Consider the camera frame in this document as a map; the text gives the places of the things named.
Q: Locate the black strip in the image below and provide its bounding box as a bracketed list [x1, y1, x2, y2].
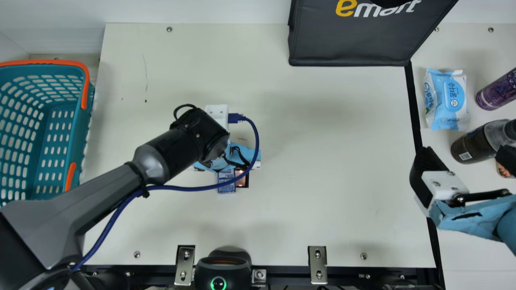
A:
[404, 60, 446, 290]

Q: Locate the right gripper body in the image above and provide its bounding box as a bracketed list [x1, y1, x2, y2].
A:
[429, 195, 516, 257]

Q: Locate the black device with green light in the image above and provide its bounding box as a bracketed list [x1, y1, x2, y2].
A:
[194, 246, 253, 290]

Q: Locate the purple can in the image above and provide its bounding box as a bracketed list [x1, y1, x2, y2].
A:
[476, 66, 516, 111]

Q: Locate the blue box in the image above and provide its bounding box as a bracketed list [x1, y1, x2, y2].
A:
[218, 168, 237, 195]

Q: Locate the blue cable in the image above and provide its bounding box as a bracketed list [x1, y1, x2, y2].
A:
[71, 113, 260, 273]

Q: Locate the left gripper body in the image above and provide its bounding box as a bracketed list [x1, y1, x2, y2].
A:
[193, 141, 262, 174]

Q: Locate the teal shopping basket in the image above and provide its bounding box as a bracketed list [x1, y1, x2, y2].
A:
[0, 60, 96, 207]

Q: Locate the blue white wet wipes pack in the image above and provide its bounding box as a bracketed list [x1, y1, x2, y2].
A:
[422, 68, 471, 131]

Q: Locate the dark grey bag with straps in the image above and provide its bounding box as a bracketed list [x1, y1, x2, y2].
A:
[288, 0, 459, 67]

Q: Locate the dark coffee bottle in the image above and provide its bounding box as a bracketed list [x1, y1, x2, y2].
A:
[450, 119, 516, 164]

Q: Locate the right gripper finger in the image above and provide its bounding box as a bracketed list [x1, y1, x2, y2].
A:
[409, 146, 470, 218]
[495, 144, 516, 176]

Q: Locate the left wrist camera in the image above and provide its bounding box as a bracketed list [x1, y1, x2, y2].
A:
[204, 104, 229, 130]

